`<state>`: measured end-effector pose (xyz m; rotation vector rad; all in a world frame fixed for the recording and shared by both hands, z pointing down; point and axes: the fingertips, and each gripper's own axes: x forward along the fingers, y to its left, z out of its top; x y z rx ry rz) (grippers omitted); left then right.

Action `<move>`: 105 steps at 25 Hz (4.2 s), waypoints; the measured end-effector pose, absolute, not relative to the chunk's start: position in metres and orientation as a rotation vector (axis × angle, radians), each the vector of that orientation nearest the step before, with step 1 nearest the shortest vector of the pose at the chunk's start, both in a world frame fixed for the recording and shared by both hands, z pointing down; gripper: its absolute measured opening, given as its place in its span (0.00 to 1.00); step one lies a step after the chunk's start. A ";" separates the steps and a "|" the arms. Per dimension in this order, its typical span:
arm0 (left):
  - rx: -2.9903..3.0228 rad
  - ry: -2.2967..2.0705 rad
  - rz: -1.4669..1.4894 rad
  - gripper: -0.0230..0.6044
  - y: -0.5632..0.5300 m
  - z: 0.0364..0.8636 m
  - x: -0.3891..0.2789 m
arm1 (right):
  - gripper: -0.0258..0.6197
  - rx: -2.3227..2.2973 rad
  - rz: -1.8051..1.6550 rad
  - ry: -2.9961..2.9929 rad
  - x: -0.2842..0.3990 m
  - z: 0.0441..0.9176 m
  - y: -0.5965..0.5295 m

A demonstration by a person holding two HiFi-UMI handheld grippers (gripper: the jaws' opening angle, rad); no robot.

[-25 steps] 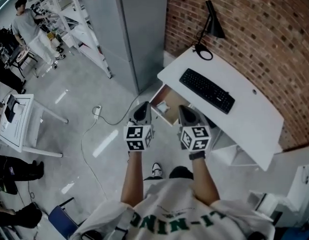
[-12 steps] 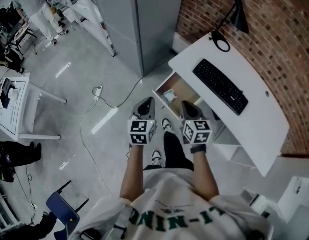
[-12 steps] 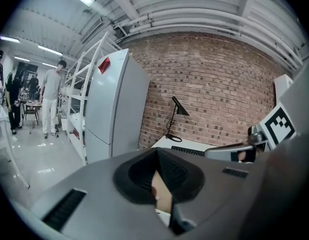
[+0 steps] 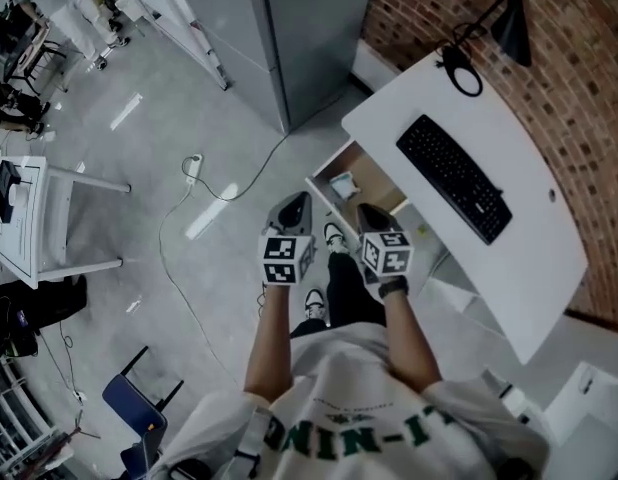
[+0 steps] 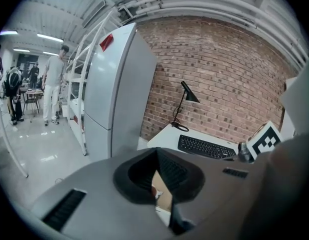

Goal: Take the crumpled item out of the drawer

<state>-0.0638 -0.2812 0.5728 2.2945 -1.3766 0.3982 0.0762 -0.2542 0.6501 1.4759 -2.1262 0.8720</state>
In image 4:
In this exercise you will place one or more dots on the black office chair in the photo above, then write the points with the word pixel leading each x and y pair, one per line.
pixel 24 53

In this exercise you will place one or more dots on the black device on table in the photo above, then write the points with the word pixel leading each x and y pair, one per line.
pixel 6 188

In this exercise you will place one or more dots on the blue chair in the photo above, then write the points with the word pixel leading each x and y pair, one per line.
pixel 139 413

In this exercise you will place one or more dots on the black trousers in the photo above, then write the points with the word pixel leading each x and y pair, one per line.
pixel 351 293

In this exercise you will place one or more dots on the person's left forearm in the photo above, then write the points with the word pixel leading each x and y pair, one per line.
pixel 271 348

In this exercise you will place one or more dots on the small white table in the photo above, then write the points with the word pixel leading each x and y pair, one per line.
pixel 29 218

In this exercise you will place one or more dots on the white sneaker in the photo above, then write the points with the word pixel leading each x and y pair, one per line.
pixel 315 304
pixel 335 237

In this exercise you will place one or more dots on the white desk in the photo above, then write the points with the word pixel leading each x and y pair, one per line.
pixel 469 178

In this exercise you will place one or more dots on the white metal shelf frame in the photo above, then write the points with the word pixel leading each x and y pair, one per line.
pixel 179 23

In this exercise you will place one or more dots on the black keyboard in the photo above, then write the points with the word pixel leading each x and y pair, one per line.
pixel 454 179

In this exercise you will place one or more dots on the grey metal cabinet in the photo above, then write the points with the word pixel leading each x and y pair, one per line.
pixel 289 38

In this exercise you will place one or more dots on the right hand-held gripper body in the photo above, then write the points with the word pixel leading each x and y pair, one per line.
pixel 386 253

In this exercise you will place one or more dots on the white t-shirt green print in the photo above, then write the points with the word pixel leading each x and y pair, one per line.
pixel 369 418

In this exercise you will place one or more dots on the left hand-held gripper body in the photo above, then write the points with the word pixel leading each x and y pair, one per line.
pixel 286 248

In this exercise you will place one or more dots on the black wrist watch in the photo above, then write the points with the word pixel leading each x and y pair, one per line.
pixel 393 287

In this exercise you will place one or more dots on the person's right forearm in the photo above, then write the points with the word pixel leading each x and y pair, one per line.
pixel 411 340

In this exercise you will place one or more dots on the light blue item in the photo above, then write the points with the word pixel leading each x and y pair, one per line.
pixel 343 184

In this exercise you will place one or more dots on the white power strip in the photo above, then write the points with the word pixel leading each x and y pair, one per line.
pixel 194 168

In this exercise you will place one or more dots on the black desk lamp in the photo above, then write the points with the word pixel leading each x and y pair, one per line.
pixel 509 23

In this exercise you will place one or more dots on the white desk drawer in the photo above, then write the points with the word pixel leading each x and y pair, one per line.
pixel 356 180

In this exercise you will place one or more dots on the white box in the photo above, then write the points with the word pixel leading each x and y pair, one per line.
pixel 596 408

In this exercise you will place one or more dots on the black bag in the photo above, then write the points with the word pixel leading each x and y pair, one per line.
pixel 34 308

